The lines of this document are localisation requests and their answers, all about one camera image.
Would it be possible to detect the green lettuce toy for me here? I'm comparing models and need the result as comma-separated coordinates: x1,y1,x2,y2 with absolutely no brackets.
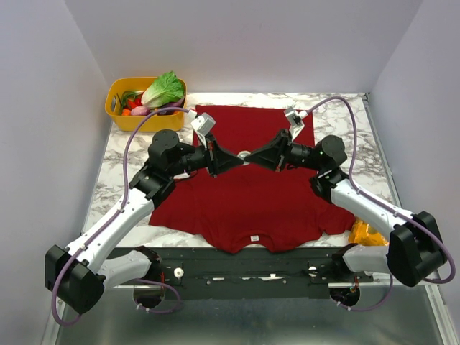
141,71,185,109

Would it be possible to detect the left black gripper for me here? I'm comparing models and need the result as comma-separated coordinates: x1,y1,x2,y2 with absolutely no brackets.
168,133,244,178

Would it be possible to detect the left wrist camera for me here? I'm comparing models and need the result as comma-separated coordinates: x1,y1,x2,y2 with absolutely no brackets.
191,113,216,147

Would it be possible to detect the red pepper toy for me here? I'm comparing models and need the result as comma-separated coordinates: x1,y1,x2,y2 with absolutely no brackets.
126,98,142,109

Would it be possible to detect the orange snack bag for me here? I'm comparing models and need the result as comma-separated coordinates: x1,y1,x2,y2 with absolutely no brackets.
349,218,389,247

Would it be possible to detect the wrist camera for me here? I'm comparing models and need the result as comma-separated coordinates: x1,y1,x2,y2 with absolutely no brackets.
284,107,308,141
191,113,216,147

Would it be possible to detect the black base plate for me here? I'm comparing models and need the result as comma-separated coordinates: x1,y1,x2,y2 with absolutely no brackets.
73,246,421,300

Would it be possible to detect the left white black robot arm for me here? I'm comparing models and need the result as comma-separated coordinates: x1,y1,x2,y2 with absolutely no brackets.
45,129,244,315

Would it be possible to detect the round gold brooch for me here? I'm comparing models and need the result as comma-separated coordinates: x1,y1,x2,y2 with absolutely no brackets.
237,150,251,166

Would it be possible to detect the pink radish toy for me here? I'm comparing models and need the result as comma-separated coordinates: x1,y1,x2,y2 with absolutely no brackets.
131,106,150,116

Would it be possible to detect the red t-shirt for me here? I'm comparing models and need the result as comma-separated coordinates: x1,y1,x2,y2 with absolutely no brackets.
149,105,355,253

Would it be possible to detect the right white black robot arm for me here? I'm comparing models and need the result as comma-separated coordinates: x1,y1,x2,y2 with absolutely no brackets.
244,129,448,287

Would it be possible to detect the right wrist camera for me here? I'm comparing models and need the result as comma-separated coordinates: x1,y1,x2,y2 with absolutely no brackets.
284,107,308,141

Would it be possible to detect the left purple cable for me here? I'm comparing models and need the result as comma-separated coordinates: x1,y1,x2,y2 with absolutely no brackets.
51,106,197,327

